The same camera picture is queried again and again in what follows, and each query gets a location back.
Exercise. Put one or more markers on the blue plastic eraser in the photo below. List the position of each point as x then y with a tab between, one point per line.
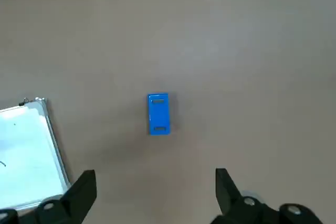
158	115

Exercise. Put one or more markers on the silver framed whiteboard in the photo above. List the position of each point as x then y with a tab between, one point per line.
26	155

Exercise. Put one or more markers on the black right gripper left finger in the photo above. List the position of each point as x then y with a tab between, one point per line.
65	208

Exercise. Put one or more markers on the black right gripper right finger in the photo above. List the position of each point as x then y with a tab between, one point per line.
244	213

